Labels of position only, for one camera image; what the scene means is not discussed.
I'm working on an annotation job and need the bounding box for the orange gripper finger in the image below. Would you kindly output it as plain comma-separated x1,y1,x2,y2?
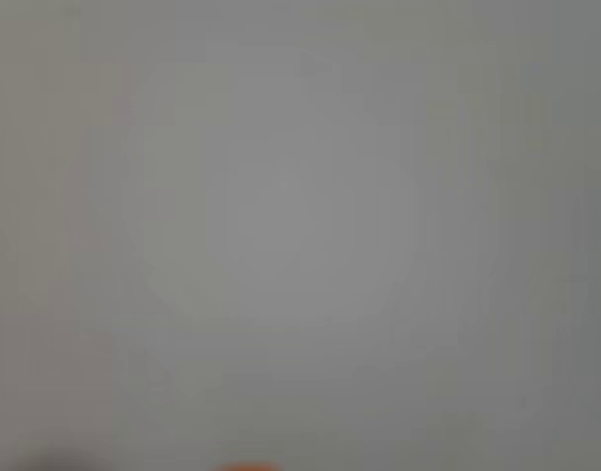
215,460,283,471

